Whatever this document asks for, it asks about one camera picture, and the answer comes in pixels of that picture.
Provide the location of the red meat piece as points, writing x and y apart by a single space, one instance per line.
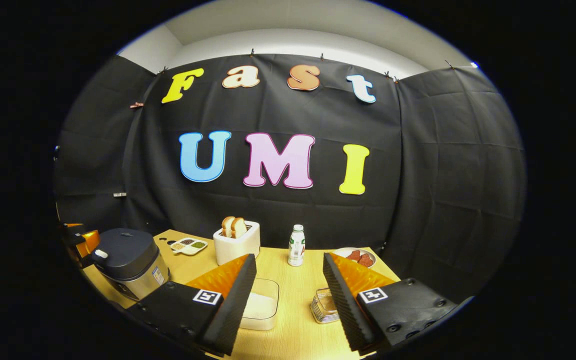
366 260
353 256

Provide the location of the white round plate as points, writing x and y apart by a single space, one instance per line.
340 252

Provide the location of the white milk bottle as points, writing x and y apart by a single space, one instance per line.
296 247

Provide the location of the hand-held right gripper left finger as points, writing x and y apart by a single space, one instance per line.
233 305

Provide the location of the reddish wooden clothes peg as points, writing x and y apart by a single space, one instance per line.
137 105

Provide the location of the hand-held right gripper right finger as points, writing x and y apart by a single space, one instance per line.
343 305

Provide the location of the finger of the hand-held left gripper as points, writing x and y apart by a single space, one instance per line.
73 234
88 242

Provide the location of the dark grey rice cooker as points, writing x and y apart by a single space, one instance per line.
128 260

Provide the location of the toast bread slice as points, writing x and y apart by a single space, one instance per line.
226 227
239 228

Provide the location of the white toaster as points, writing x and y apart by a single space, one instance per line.
238 250

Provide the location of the white divided grain dish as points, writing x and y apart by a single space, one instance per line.
189 246

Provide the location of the clear plastic rice tray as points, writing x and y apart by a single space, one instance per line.
260 310

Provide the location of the black backdrop cloth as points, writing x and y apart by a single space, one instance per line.
443 175

